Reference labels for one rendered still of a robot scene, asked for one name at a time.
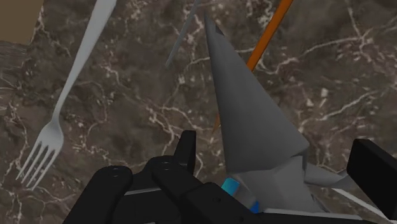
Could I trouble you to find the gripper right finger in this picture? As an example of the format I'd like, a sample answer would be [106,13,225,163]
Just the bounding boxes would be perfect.
[346,138,397,221]

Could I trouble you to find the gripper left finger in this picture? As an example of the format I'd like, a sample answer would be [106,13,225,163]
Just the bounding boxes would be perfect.
[62,130,203,224]

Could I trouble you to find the thin grey rod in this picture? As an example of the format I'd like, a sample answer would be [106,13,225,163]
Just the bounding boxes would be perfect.
[165,0,202,68]

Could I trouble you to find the grey pointed cone-shaped object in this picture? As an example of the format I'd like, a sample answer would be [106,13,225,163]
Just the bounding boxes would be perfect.
[203,10,392,222]

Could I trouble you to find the orange pencil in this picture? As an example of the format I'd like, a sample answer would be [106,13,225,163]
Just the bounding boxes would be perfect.
[212,0,295,134]

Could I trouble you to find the silver fork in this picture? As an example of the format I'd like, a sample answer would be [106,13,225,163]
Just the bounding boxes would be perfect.
[15,0,118,191]

